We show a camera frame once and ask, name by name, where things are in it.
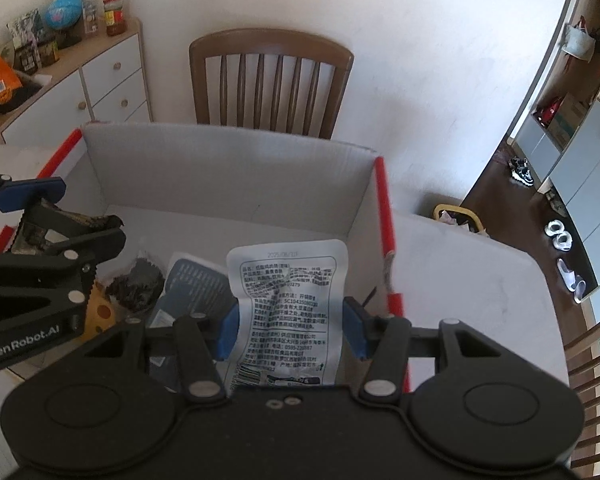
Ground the dark blue packet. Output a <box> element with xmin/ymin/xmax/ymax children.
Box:
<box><xmin>147</xmin><ymin>251</ymin><xmax>237</xmax><ymax>394</ymax></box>

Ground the white green printed packet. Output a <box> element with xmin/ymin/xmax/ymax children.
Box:
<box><xmin>225</xmin><ymin>240</ymin><xmax>349</xmax><ymax>389</ymax></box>

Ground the red cardboard box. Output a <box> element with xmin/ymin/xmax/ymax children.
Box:
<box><xmin>0</xmin><ymin>121</ymin><xmax>414</xmax><ymax>394</ymax></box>

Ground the yellow rimmed waste bin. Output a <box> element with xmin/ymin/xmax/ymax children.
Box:
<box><xmin>432</xmin><ymin>204</ymin><xmax>486</xmax><ymax>234</ymax></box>

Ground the white drawer cabinet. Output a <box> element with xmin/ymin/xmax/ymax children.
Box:
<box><xmin>0</xmin><ymin>18</ymin><xmax>152</xmax><ymax>148</ymax></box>

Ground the blue globe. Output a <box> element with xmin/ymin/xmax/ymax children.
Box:
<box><xmin>44</xmin><ymin>0</ymin><xmax>83</xmax><ymax>49</ymax></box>

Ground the white slippers pair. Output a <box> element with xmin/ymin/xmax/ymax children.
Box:
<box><xmin>543</xmin><ymin>219</ymin><xmax>589</xmax><ymax>305</ymax></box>

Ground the brown wooden chair right side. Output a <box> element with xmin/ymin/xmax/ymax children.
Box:
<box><xmin>564</xmin><ymin>321</ymin><xmax>600</xmax><ymax>479</ymax></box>

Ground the brown wooden chair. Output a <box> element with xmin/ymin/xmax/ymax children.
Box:
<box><xmin>188</xmin><ymin>28</ymin><xmax>354</xmax><ymax>140</ymax></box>
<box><xmin>564</xmin><ymin>321</ymin><xmax>600</xmax><ymax>479</ymax></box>

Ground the red lid sauce jar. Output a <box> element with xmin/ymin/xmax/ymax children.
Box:
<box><xmin>102</xmin><ymin>0</ymin><xmax>126</xmax><ymax>37</ymax></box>

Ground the brown wooden chair far side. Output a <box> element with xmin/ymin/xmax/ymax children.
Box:
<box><xmin>188</xmin><ymin>28</ymin><xmax>354</xmax><ymax>140</ymax></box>

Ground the hanging tote bag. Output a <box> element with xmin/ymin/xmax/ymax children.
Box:
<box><xmin>560</xmin><ymin>15</ymin><xmax>595</xmax><ymax>63</ymax></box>

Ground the white blue wall cabinet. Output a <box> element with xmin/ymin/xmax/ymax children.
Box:
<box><xmin>509</xmin><ymin>0</ymin><xmax>600</xmax><ymax>311</ymax></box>

